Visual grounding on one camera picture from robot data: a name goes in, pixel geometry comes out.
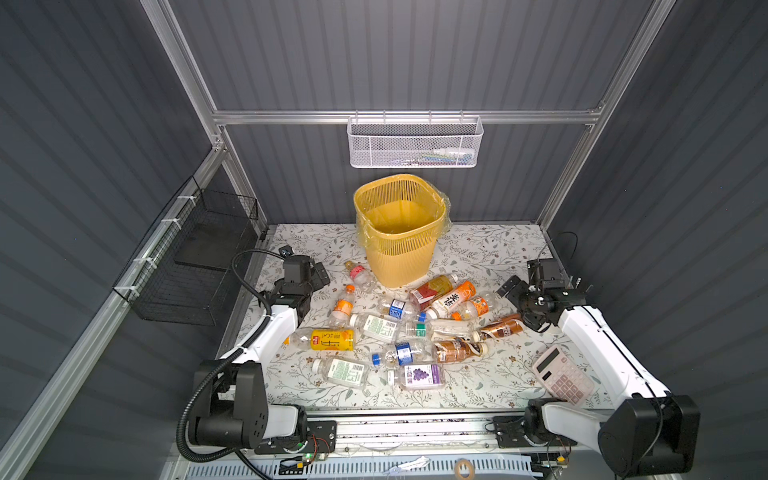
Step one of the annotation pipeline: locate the yellow plastic waste bin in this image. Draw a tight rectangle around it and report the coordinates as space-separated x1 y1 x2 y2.
353 174 451 288

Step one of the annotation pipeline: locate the green label bottle upper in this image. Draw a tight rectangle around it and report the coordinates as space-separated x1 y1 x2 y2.
349 313 399 343

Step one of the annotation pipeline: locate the orange label clear bottle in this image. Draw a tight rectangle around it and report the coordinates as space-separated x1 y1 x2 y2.
329 284 356 328

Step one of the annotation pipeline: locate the black wire side basket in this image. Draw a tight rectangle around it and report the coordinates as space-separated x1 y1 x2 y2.
113 180 260 327

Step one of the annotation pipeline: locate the white wire wall basket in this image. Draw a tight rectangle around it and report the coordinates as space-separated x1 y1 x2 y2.
346 115 484 169

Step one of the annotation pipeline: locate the tape roll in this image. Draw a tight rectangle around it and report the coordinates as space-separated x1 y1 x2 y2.
454 458 476 480

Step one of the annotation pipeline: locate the brown coffee label bottle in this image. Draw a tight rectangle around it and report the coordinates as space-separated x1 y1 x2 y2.
432 337 489 364

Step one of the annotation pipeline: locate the green label bottle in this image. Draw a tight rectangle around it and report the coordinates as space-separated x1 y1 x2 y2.
311 357 369 389
349 313 399 343

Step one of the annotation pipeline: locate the red yellow tea bottle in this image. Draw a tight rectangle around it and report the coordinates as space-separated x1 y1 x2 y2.
409 273 459 311

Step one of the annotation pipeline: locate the yellow bin liner bag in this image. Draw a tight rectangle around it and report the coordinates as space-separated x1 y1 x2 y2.
353 174 450 256

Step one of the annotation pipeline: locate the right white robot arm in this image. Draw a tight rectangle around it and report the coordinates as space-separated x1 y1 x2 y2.
497 259 701 479

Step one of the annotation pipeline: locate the floral table mat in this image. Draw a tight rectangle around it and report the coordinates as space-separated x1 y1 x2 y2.
265 224 611 411

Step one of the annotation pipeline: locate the orange white label bottle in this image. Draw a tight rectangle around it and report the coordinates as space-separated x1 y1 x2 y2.
419 281 476 321

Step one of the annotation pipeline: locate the green label bottle lower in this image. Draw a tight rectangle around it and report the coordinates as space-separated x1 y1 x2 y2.
311 357 369 389

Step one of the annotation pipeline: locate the blue label bottle lower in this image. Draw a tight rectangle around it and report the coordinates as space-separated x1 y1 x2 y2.
371 340 431 367

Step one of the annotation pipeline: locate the black corrugated cable hose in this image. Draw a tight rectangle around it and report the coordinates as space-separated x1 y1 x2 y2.
175 248 289 464

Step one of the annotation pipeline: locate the white tube in basket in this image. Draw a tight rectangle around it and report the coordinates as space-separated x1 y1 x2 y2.
433 147 476 162

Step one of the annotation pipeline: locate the blue label bottle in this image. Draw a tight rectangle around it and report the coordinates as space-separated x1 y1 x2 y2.
371 340 431 367
378 297 420 321

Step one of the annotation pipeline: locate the pink calculator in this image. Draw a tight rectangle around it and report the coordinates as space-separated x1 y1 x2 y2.
532 346 595 406

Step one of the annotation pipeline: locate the yellow label juice bottle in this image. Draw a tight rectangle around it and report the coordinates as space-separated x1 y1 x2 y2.
284 328 356 352

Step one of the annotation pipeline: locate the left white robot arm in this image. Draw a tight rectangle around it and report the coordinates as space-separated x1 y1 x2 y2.
176 246 330 462

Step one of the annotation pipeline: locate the purple grape label bottle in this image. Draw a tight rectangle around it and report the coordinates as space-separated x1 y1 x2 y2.
386 363 445 390

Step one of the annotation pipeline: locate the small orange label bottle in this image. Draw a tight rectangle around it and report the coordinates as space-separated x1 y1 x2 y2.
449 296 494 321

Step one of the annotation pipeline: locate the blue label bottle upper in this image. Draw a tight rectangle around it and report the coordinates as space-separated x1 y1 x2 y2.
378 297 420 321

